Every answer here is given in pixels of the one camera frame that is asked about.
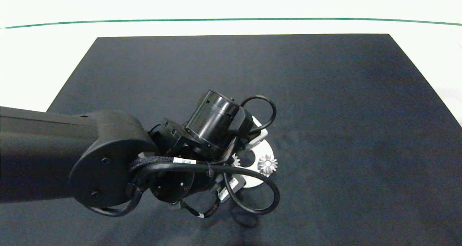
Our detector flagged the braided black cable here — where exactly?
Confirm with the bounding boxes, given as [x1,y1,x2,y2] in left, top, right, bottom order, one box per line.
[129,136,239,174]

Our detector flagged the round white carrier plate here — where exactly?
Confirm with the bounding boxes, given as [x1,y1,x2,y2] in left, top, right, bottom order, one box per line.
[230,139,275,188]

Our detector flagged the thick black cable loop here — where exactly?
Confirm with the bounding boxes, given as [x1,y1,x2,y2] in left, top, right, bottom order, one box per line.
[134,163,281,216]

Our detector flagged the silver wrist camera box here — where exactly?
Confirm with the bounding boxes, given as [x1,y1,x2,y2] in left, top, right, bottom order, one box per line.
[248,117,270,149]

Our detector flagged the short tagged black cable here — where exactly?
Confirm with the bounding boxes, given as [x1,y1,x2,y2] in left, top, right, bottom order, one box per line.
[179,197,221,219]

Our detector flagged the black elbow cable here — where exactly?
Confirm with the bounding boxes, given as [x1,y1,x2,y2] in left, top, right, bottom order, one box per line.
[87,190,144,218]

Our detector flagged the dark table mat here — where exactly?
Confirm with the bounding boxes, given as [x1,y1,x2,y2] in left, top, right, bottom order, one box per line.
[0,34,462,246]

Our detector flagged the thin black cable loop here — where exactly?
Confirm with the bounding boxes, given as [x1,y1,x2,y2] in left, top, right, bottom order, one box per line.
[240,95,278,135]

